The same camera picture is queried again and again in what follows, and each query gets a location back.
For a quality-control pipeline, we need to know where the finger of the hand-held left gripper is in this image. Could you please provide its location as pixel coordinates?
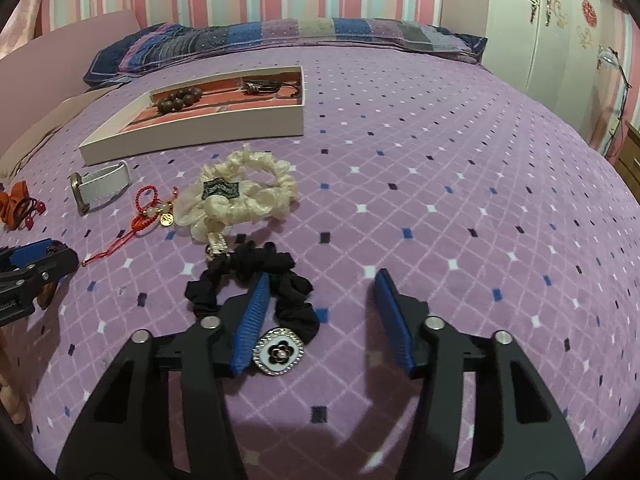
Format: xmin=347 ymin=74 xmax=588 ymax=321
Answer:
xmin=20 ymin=244 xmax=80 ymax=292
xmin=0 ymin=239 xmax=55 ymax=272

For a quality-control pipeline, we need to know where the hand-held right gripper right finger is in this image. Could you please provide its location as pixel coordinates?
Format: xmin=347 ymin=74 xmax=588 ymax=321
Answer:
xmin=372 ymin=267 xmax=587 ymax=480

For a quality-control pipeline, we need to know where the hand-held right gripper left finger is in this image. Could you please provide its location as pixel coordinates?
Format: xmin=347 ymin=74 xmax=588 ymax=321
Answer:
xmin=55 ymin=272 xmax=273 ymax=480

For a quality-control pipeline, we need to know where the black hair tie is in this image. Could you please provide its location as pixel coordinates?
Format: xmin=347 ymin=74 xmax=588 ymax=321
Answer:
xmin=11 ymin=197 xmax=47 ymax=232

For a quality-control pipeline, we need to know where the orange scrunchie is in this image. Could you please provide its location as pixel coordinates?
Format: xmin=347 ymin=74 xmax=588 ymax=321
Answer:
xmin=0 ymin=180 xmax=29 ymax=229

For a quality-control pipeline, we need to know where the black scrunchie with flower charm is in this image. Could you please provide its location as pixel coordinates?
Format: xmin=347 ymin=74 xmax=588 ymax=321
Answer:
xmin=185 ymin=241 xmax=321 ymax=376

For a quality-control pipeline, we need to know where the white strap wristwatch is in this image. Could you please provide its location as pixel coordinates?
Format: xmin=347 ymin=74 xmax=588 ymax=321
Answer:
xmin=69 ymin=160 xmax=132 ymax=216

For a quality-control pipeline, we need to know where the red string bracelet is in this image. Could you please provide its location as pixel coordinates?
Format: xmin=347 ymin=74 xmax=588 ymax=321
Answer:
xmin=81 ymin=185 xmax=180 ymax=267

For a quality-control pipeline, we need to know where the cream scrunchie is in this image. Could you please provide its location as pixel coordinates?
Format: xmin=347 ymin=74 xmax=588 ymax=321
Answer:
xmin=173 ymin=143 xmax=300 ymax=261

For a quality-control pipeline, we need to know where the white tray with brick-print lining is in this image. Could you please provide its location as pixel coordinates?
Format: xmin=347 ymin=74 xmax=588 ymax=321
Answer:
xmin=79 ymin=65 xmax=306 ymax=166

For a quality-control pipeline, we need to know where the tan pillow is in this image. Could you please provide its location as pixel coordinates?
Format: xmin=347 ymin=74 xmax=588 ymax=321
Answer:
xmin=0 ymin=92 xmax=109 ymax=182

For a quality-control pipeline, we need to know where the purple diamond-print bedspread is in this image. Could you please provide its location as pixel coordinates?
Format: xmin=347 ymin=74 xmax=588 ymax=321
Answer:
xmin=0 ymin=49 xmax=640 ymax=480

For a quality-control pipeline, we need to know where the pink floral curtain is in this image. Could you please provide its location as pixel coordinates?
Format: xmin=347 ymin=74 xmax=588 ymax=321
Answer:
xmin=0 ymin=0 xmax=52 ymax=56

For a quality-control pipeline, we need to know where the wooden nightstand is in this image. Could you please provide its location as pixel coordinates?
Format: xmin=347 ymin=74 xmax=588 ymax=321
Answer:
xmin=617 ymin=122 xmax=640 ymax=192

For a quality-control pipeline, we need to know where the patchwork quilted pillow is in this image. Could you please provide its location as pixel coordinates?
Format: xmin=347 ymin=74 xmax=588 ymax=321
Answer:
xmin=82 ymin=17 xmax=489 ymax=87

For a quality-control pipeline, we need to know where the white wardrobe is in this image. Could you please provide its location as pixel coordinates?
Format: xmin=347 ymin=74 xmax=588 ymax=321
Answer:
xmin=440 ymin=0 xmax=627 ymax=137

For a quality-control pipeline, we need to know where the desk lamp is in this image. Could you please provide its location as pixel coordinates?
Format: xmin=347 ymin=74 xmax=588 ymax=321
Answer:
xmin=597 ymin=45 xmax=632 ymax=117

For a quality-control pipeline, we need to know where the brown wooden bead bracelet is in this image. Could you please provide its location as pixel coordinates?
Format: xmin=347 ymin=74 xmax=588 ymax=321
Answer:
xmin=156 ymin=88 xmax=204 ymax=114

